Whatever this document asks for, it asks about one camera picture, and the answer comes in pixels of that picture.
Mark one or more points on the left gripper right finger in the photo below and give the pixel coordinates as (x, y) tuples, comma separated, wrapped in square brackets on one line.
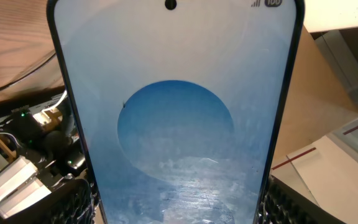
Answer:
[(280, 204)]

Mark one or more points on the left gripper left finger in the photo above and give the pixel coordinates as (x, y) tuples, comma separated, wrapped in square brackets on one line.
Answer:
[(73, 203)]

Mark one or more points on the blue Galaxy smartphone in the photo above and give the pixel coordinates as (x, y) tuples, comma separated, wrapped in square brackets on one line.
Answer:
[(178, 104)]

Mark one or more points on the brown cardboard box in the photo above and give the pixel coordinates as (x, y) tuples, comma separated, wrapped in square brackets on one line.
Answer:
[(317, 104)]

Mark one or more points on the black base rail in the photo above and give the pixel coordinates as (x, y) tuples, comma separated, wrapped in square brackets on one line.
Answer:
[(39, 152)]

